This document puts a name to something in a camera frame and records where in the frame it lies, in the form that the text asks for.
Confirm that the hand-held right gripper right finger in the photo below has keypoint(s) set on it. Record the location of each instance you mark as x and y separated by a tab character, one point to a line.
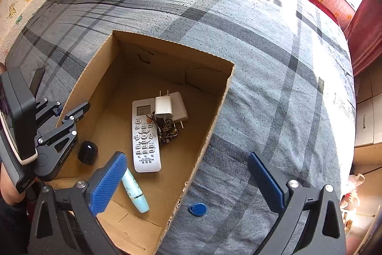
265	183

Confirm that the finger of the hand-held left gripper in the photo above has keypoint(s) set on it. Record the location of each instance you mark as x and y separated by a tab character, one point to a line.
70	123
58	110

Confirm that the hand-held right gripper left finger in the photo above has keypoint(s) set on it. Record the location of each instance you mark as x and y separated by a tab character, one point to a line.
109	183

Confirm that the mint green tube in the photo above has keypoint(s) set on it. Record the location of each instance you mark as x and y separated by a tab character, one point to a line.
135	192

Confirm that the small black cap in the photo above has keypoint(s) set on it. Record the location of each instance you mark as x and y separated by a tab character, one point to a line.
88	152

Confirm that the white remote control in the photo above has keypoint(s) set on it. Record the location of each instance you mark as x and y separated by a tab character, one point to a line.
146	153

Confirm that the blue key fob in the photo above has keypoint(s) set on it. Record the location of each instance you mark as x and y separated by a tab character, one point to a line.
197	209

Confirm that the cardboard box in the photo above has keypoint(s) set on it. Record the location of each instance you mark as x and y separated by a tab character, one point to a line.
125	69

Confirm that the small white charger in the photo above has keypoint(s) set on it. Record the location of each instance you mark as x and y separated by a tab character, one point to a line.
163	107

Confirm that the large white charger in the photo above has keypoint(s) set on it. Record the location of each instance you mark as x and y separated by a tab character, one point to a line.
180	111

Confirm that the person's left forearm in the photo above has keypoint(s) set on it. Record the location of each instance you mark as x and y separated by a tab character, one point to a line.
9	186

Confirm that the black smartphone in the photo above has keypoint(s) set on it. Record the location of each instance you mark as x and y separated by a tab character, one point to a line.
38	80

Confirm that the white printed plastic bag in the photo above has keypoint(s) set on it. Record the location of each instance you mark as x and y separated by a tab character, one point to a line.
356	180

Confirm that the grey plaid bedsheet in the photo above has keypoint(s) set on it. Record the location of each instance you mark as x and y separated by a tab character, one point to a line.
253	63

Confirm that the beige wardrobe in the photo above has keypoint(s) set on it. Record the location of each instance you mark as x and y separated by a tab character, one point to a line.
368	111

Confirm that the red curtain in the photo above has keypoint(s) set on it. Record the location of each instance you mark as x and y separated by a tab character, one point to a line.
367	34

